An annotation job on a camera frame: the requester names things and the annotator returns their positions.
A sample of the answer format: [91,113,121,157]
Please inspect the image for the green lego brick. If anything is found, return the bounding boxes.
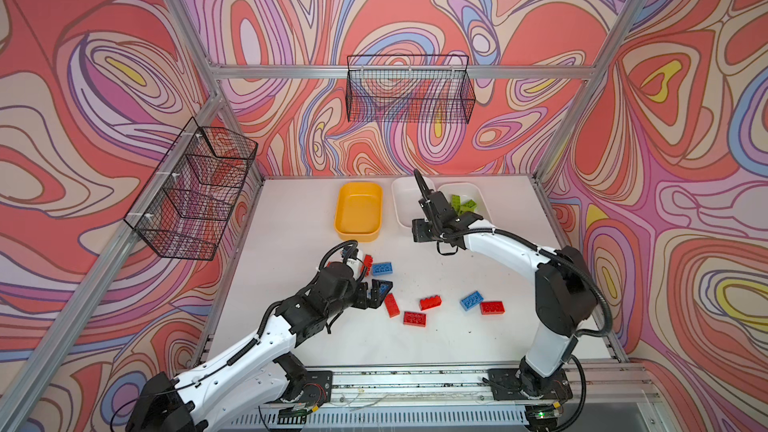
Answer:
[460,200,477,213]
[451,194,461,213]

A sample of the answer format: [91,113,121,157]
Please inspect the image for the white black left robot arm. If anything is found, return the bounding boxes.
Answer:
[124,240,393,431]

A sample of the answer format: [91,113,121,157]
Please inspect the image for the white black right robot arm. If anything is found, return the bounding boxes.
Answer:
[412,189,613,382]

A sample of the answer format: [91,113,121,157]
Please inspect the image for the red lego brick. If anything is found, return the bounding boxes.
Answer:
[363,254,373,277]
[419,295,442,311]
[384,293,400,318]
[403,311,427,327]
[480,301,505,315]

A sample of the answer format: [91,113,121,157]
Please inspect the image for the white right plastic bin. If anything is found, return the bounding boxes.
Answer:
[438,182,492,222]

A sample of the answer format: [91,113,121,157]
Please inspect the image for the white plastic bin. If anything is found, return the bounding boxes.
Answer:
[391,176,425,232]
[438,182,492,222]

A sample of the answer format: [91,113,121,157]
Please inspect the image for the white middle plastic bin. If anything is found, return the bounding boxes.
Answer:
[391,176,425,232]

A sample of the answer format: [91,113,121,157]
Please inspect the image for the yellow plastic bin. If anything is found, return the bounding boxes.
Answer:
[334,182,383,242]

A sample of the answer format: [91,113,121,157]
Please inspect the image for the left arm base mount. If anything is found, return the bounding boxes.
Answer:
[257,352,334,418]

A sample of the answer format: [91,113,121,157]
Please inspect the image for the black wire basket back wall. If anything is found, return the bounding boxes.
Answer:
[345,52,476,124]

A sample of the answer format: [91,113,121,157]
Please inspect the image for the black wire basket wall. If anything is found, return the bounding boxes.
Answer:
[345,52,476,124]
[123,118,258,261]

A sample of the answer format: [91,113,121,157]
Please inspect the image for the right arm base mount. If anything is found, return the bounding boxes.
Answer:
[482,359,573,402]

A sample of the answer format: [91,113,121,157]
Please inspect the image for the black wire basket left wall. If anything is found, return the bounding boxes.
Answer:
[123,118,258,261]

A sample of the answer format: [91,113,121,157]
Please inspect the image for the aluminium rail at front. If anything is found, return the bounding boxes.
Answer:
[197,362,655,430]

